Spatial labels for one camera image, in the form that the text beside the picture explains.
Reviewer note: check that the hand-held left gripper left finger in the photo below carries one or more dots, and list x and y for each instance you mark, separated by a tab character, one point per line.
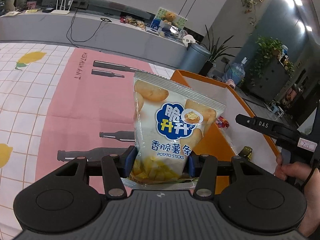
130	161

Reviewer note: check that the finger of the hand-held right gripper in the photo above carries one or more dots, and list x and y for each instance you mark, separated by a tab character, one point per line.
245	122

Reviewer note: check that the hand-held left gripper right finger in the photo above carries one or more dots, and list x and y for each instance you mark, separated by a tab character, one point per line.
191	165

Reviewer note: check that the red cartoon snack packet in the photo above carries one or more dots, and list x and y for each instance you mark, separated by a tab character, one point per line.
222	122

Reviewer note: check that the orange cardboard box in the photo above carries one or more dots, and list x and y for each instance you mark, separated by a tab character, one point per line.
210	142

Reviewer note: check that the black snack packet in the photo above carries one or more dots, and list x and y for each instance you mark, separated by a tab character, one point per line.
245	153

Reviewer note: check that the white potato sticks bag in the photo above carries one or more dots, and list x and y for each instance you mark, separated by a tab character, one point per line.
170	120

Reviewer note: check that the person's right hand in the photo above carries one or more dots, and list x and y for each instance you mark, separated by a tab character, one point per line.
292	172

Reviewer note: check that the small pink appliance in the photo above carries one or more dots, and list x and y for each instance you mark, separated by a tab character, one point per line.
231	83

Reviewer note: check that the dark grey cabinet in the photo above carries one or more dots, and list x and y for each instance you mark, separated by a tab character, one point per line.
272	80

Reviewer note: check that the blue water bottle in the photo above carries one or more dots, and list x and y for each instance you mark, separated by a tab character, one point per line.
237	71

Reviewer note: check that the potted plant with long leaves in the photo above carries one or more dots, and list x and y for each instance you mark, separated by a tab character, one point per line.
212	55

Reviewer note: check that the pink bottle print mat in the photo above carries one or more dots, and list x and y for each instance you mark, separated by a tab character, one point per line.
87	100

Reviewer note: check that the green climbing vine plant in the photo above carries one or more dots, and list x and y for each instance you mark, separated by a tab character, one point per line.
267	47

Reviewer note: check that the grey trash can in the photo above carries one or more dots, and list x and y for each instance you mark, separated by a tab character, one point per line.
193	58

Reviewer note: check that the white round device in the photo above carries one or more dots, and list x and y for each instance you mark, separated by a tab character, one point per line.
189	40

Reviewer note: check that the green picture card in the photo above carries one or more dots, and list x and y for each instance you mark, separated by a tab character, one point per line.
181	22

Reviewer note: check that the hanging vine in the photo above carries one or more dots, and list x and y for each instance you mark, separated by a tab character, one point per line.
246	2

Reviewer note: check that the white checked lemon tablecloth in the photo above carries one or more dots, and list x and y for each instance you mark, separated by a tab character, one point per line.
25	92

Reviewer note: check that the brown teddy bear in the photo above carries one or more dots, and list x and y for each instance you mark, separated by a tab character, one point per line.
167	17

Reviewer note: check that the grey stone television console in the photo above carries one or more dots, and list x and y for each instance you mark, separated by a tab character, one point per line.
100	33

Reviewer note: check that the pile of wrapped candies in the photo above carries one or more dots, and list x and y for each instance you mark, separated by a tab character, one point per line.
132	21

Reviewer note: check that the white router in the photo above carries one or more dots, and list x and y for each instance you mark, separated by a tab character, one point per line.
62	10

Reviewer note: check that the black set-top box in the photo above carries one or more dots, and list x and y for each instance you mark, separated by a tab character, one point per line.
47	10

